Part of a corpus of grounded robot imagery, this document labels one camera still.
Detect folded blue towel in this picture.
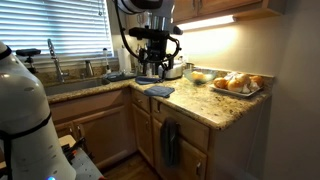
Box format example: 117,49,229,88
135,76,162,85

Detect white plate of bread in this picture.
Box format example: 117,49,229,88
210,72,264,97

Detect under-cabinet light bar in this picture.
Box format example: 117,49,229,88
178,15,235,31

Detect stainless steel sink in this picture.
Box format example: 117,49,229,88
45,79,110,96

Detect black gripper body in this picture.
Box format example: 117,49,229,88
129,27,181,63

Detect dish brush white handle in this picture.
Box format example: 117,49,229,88
103,48,111,74

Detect chrome kitchen faucet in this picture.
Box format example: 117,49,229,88
47,39,69,83

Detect silver kitchen appliance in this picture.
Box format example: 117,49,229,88
158,62,183,80

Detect black camera on stand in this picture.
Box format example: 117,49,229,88
16,48,41,74

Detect window blinds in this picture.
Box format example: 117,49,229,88
0,0,113,55

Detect grey hanging towel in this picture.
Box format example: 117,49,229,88
160,117,179,167

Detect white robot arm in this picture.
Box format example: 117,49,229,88
0,44,121,180

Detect glass fruit bowl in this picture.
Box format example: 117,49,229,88
183,68,216,84

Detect wooden lower cabinets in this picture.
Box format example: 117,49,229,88
49,87,273,180

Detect blue towel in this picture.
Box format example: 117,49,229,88
144,86,175,98
135,76,162,85

